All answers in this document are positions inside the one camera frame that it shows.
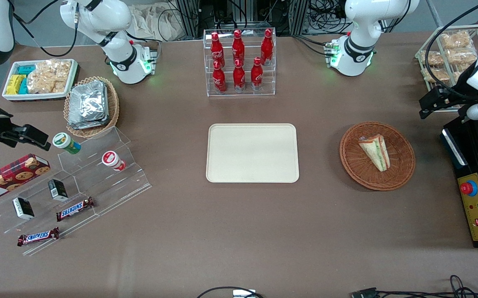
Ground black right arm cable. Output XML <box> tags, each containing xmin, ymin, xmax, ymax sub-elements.
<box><xmin>12</xmin><ymin>0</ymin><xmax>78</xmax><ymax>57</ymax></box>

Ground green yogurt cup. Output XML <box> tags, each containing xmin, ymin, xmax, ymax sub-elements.
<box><xmin>53</xmin><ymin>132</ymin><xmax>81</xmax><ymax>155</ymax></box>

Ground cream plastic tray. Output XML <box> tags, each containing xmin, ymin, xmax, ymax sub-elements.
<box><xmin>206</xmin><ymin>123</ymin><xmax>300</xmax><ymax>183</ymax></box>

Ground clear acrylic bottle rack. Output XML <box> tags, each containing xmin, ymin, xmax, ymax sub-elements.
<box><xmin>203</xmin><ymin>28</ymin><xmax>277</xmax><ymax>97</ymax></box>

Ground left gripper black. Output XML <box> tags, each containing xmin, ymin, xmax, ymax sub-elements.
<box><xmin>420</xmin><ymin>66</ymin><xmax>477</xmax><ymax>120</ymax></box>

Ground clear acrylic stepped shelf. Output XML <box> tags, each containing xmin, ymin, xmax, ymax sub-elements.
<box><xmin>0</xmin><ymin>126</ymin><xmax>153</xmax><ymax>256</ymax></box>

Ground oval light wicker basket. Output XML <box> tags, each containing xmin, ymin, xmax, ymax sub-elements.
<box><xmin>64</xmin><ymin>76</ymin><xmax>120</xmax><ymax>138</ymax></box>

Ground yellow snack packet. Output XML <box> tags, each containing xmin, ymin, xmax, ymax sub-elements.
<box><xmin>6</xmin><ymin>74</ymin><xmax>26</xmax><ymax>95</ymax></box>

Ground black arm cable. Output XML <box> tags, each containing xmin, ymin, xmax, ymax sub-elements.
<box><xmin>12</xmin><ymin>0</ymin><xmax>78</xmax><ymax>57</ymax></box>
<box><xmin>424</xmin><ymin>0</ymin><xmax>478</xmax><ymax>102</ymax></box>

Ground beige cloth bag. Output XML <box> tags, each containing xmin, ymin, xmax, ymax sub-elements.
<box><xmin>129</xmin><ymin>2</ymin><xmax>190</xmax><ymax>42</ymax></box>

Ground Snickers chocolate bar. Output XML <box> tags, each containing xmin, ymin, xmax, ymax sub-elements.
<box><xmin>56</xmin><ymin>197</ymin><xmax>95</xmax><ymax>222</ymax></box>
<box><xmin>17</xmin><ymin>227</ymin><xmax>60</xmax><ymax>247</ymax></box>

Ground white wire rack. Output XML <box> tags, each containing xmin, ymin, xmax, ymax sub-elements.
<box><xmin>415</xmin><ymin>24</ymin><xmax>478</xmax><ymax>113</ymax></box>

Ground thin black table cable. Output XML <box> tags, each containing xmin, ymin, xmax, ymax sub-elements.
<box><xmin>196</xmin><ymin>286</ymin><xmax>264</xmax><ymax>298</ymax></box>

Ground red yogurt cup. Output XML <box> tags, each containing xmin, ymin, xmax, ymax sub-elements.
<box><xmin>101</xmin><ymin>151</ymin><xmax>126</xmax><ymax>172</ymax></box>

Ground aluminium frame post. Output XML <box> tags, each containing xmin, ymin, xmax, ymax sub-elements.
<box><xmin>175</xmin><ymin>0</ymin><xmax>200</xmax><ymax>40</ymax></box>

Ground tangled black cables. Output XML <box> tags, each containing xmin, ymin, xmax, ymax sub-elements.
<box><xmin>378</xmin><ymin>275</ymin><xmax>478</xmax><ymax>298</ymax></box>

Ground white rectangular snack dish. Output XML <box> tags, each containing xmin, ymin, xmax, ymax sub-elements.
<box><xmin>2</xmin><ymin>59</ymin><xmax>78</xmax><ymax>102</ymax></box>

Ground black cable bundle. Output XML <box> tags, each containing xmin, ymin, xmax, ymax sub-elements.
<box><xmin>305</xmin><ymin>0</ymin><xmax>355</xmax><ymax>34</ymax></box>

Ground triangle sandwich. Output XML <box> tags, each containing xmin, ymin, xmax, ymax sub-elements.
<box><xmin>358</xmin><ymin>135</ymin><xmax>391</xmax><ymax>172</ymax></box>

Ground silver foil packet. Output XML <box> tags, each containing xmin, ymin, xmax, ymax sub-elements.
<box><xmin>69</xmin><ymin>80</ymin><xmax>108</xmax><ymax>120</ymax></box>
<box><xmin>68</xmin><ymin>116</ymin><xmax>110</xmax><ymax>130</ymax></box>

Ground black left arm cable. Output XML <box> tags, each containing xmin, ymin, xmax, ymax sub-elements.
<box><xmin>424</xmin><ymin>0</ymin><xmax>478</xmax><ymax>102</ymax></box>

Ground red cola bottle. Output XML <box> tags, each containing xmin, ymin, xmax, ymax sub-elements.
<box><xmin>233</xmin><ymin>59</ymin><xmax>246</xmax><ymax>92</ymax></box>
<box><xmin>261</xmin><ymin>29</ymin><xmax>274</xmax><ymax>66</ymax></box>
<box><xmin>213</xmin><ymin>61</ymin><xmax>227</xmax><ymax>94</ymax></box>
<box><xmin>210</xmin><ymin>32</ymin><xmax>225</xmax><ymax>67</ymax></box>
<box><xmin>251</xmin><ymin>57</ymin><xmax>263</xmax><ymax>91</ymax></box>
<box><xmin>232</xmin><ymin>30</ymin><xmax>245</xmax><ymax>65</ymax></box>

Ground small black box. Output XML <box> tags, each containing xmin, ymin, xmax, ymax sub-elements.
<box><xmin>12</xmin><ymin>197</ymin><xmax>35</xmax><ymax>220</ymax></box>
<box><xmin>48</xmin><ymin>179</ymin><xmax>69</xmax><ymax>202</ymax></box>

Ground clear bag of crackers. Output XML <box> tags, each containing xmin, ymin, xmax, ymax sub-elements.
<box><xmin>27</xmin><ymin>59</ymin><xmax>72</xmax><ymax>94</ymax></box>

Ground black machine with yellow panel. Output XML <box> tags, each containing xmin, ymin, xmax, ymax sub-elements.
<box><xmin>441</xmin><ymin>114</ymin><xmax>478</xmax><ymax>249</ymax></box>

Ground round brown wicker basket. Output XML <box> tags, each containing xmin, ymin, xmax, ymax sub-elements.
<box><xmin>339</xmin><ymin>121</ymin><xmax>416</xmax><ymax>191</ymax></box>

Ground red tartan cookie box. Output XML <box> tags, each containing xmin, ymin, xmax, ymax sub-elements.
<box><xmin>0</xmin><ymin>154</ymin><xmax>51</xmax><ymax>204</ymax></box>

